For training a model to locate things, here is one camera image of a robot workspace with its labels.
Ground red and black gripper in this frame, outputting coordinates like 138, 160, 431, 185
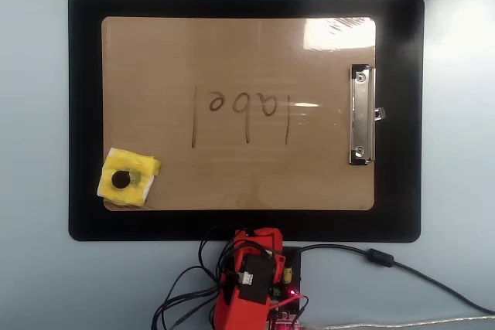
231, 226, 287, 269

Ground yellow and white sponge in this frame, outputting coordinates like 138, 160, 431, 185
96, 147, 162, 208

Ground black round sponge knob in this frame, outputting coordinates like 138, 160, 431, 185
111, 170, 131, 189

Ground black robot base controller board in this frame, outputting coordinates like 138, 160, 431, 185
266, 247, 302, 330

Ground brown clipboard board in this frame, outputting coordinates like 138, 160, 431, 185
101, 15, 377, 212

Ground silver metal clipboard clip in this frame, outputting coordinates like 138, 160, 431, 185
349, 63, 387, 166

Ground black rectangular desk mat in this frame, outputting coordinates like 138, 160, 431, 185
67, 0, 425, 243

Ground black robot arm wires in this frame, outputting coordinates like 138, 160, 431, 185
150, 223, 248, 330

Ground red jumper wire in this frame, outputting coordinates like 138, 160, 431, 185
270, 293, 310, 321

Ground black cable with ferrite bead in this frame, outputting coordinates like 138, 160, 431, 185
299, 243, 495, 315

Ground silver braided USB cable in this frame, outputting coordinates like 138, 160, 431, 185
301, 315, 495, 330

